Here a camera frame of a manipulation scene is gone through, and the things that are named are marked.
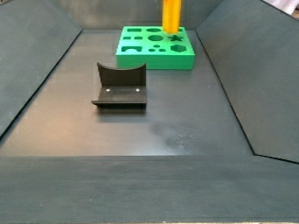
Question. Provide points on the green shape-sorting board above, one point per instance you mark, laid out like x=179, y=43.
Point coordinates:
x=147, y=45

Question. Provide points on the black curved holder bracket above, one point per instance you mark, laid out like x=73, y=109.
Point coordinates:
x=122, y=86

